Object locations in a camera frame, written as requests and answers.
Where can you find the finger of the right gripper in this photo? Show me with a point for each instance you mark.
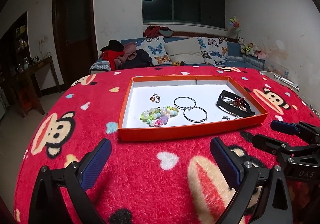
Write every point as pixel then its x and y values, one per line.
pixel 285 128
pixel 270 145

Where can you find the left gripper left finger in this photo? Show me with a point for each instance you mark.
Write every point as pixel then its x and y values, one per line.
pixel 93 163

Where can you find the pile of clothes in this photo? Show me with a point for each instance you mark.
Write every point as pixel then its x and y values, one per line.
pixel 126 56

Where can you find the dark wooden side table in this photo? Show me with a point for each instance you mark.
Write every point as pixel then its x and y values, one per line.
pixel 22 82

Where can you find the red monkey print blanket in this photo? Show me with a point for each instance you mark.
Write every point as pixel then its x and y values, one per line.
pixel 173 181

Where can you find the blue sofa bed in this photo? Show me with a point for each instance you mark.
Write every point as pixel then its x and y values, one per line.
pixel 235 62

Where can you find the butterfly pillow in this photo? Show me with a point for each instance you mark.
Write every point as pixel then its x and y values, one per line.
pixel 214 50
pixel 156 50

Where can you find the orange shallow tray box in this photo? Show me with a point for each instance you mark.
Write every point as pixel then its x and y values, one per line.
pixel 161 108

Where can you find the red bag on sill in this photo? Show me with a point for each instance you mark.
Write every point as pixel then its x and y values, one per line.
pixel 153 31

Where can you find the colourful pinwheel flower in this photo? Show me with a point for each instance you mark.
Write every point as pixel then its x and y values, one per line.
pixel 234 23

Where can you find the dark wooden door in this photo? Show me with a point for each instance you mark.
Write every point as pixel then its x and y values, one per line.
pixel 74 38

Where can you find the silver hoop earring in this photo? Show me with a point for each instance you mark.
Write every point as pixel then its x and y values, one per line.
pixel 184 103
pixel 196 115

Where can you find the beige pillow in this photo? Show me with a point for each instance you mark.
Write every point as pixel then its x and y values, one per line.
pixel 187 50

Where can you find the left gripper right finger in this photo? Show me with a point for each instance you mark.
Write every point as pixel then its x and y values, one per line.
pixel 228 162

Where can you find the black smart band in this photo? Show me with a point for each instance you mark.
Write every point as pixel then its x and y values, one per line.
pixel 234 105

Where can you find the right butterfly pillow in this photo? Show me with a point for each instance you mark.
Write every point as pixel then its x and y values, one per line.
pixel 214 50

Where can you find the left butterfly pillow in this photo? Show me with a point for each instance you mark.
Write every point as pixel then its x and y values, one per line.
pixel 156 50

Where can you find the yellow toy truck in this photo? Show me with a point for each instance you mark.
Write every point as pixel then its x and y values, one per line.
pixel 178 63

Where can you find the plush toys group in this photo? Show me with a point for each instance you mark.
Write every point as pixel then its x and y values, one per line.
pixel 251 49

